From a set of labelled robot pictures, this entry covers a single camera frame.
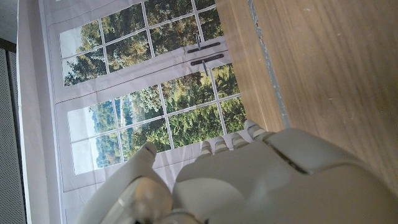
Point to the dark grey door panel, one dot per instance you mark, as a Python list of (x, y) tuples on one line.
[(9, 140)]

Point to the printed window backdrop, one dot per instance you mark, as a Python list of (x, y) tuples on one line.
[(133, 81)]

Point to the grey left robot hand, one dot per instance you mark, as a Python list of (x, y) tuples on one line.
[(264, 186)]

